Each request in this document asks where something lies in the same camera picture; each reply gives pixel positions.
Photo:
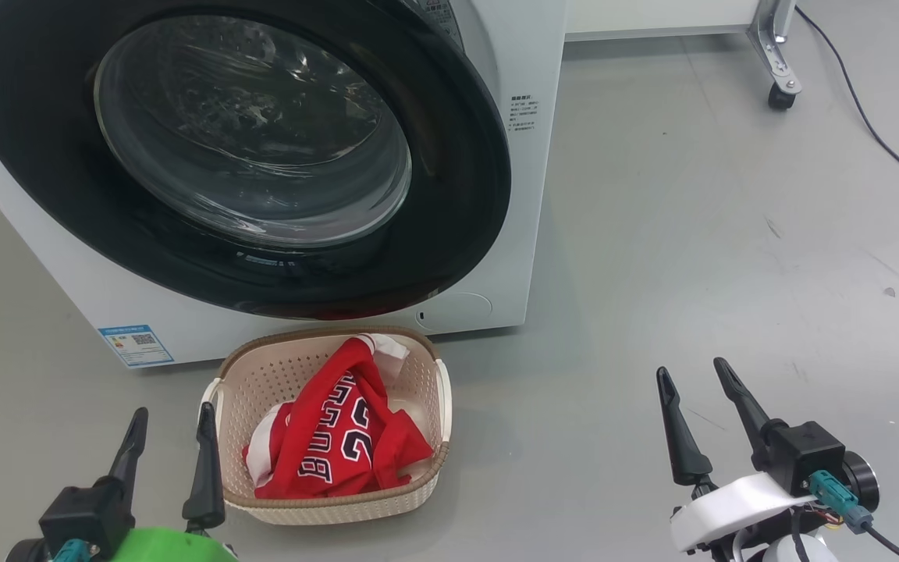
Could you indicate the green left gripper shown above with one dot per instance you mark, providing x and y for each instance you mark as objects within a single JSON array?
[{"x": 168, "y": 546}]

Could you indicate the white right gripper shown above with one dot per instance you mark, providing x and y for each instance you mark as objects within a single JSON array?
[{"x": 723, "y": 507}]

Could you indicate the red basketball jersey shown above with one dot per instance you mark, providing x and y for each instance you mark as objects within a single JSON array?
[{"x": 340, "y": 437}]

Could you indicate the red and white shorts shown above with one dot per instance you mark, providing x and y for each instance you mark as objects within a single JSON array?
[{"x": 389, "y": 348}]

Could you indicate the round washing machine door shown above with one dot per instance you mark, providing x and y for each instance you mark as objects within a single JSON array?
[{"x": 457, "y": 179}]

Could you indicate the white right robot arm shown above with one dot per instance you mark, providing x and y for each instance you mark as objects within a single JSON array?
[{"x": 801, "y": 550}]

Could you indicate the beige perforated laundry basket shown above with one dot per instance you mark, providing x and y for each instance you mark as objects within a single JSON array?
[{"x": 262, "y": 382}]

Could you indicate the white washing machine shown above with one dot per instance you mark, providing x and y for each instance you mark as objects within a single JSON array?
[{"x": 527, "y": 195}]

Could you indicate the blue energy label sticker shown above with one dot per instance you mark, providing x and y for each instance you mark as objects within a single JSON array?
[{"x": 136, "y": 345}]

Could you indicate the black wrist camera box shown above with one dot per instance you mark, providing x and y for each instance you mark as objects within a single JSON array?
[
  {"x": 804, "y": 457},
  {"x": 83, "y": 515}
]

